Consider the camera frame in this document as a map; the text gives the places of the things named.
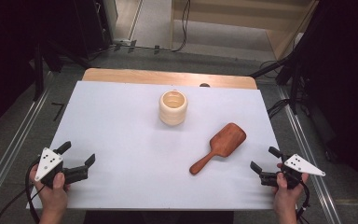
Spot black hanging cable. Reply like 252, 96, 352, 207
172, 0, 191, 53

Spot wooden spatula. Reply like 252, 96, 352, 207
188, 122, 247, 175

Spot person's right hand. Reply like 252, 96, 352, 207
272, 162, 310, 218

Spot black equipment cabinet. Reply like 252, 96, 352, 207
73, 0, 114, 60

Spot white table board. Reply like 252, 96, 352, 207
26, 80, 297, 211

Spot wooden table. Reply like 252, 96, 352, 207
82, 68, 258, 91

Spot black metal stand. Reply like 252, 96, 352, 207
33, 40, 45, 101
251, 46, 303, 116

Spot black floor cables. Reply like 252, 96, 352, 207
266, 98, 291, 119

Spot person's left hand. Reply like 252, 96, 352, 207
29, 163, 71, 217

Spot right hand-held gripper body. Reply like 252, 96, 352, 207
259, 153, 326, 190

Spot metal floor rail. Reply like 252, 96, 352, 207
0, 71, 56, 216
276, 85, 343, 224

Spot cream ribbed wooden cup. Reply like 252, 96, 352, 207
158, 90, 189, 127

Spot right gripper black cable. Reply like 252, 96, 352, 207
295, 181, 311, 224

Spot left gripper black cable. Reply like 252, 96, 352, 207
0, 160, 49, 224

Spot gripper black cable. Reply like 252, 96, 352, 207
0, 160, 49, 224
295, 181, 311, 224

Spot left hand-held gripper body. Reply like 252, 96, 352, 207
34, 147, 90, 189

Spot light wooden shelf unit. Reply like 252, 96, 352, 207
170, 0, 321, 61

